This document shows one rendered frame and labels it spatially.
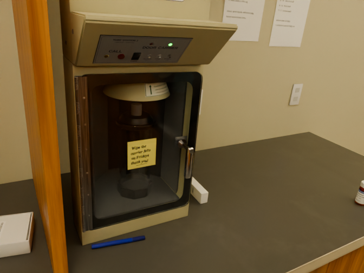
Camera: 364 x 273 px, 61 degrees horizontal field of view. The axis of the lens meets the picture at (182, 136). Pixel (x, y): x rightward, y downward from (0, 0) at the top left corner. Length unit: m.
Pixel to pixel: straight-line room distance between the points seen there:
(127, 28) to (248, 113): 1.07
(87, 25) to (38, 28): 0.08
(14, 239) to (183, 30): 0.64
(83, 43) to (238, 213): 0.70
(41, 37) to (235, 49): 0.98
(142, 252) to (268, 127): 1.06
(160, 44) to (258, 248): 0.60
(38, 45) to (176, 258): 0.59
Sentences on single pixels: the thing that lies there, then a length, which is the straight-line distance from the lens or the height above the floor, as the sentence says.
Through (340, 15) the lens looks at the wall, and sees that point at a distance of 1.89.
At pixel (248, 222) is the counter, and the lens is 1.01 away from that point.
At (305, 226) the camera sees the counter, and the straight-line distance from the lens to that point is 1.07.
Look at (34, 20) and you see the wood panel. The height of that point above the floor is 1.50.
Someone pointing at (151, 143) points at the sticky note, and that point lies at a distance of 0.78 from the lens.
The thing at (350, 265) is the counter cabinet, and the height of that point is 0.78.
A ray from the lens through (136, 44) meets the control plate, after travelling 0.63.
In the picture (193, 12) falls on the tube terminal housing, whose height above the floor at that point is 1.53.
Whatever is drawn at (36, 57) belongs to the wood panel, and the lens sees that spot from 0.58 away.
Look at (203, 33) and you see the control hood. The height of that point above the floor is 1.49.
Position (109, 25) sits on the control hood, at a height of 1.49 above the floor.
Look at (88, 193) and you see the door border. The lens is 0.79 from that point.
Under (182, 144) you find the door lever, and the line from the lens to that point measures 0.81.
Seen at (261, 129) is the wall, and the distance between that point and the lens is 1.67.
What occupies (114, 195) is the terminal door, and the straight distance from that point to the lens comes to 0.82.
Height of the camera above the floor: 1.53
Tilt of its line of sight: 22 degrees down
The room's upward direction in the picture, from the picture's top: 5 degrees clockwise
